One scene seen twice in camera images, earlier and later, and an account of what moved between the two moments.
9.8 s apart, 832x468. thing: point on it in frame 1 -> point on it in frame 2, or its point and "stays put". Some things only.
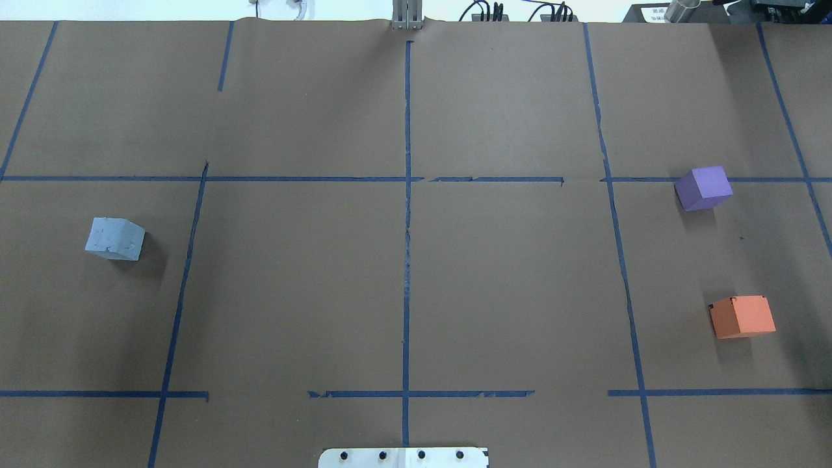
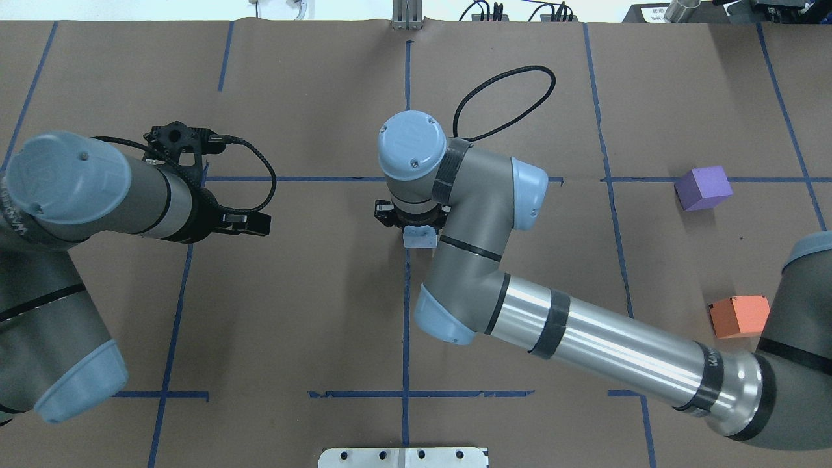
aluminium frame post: [407, 15] stays put
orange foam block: [741, 316] stays put
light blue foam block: [116, 238] -> [420, 236]
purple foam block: [702, 188] stays put
